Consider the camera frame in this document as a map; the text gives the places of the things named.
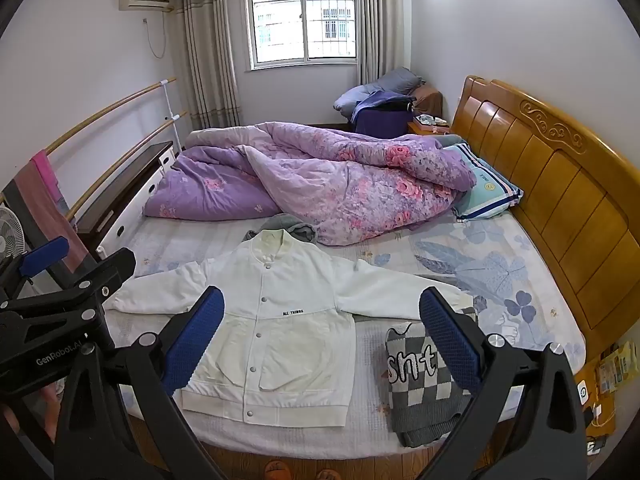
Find light blue pillow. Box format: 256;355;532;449
334;85;386;113

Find dark-topped white drawer cabinet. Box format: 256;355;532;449
75;141;177;256

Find grey striped curtain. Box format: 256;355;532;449
356;0;407;86
181;0;242;131

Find grey zip hoodie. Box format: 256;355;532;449
244;213;321;247

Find person's left forearm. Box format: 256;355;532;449
0;402;25;442

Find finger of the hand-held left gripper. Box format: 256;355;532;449
0;247;137;333
0;236;71;307

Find purple floral quilt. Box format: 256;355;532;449
142;121;476;247

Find pink towel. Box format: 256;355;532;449
14;152;87;271

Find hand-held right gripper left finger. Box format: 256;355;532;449
52;286;226;480

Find wooden wall rail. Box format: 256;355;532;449
67;112;187;216
47;77;177;156

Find air conditioner power cable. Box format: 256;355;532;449
143;17;168;60

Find yellow packets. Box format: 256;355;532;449
597;342;637;396

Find white standing fan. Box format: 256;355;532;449
0;203;28;262

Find wooden nightstand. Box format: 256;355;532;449
407;119;453;136

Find white rail post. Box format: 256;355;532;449
159;80;182;156

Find brown chair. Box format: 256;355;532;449
412;85;445;116

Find grey checkered knit sweater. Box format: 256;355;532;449
385;307;483;448

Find barred window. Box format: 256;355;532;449
243;0;360;72

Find floral bed sheet mattress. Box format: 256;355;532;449
97;205;587;461

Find grey pillow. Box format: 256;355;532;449
367;67;426;96

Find striped teal pillow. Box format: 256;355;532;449
440;136;525;222

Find wooden bed headboard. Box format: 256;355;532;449
452;75;640;346

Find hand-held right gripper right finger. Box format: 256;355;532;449
419;286;588;480

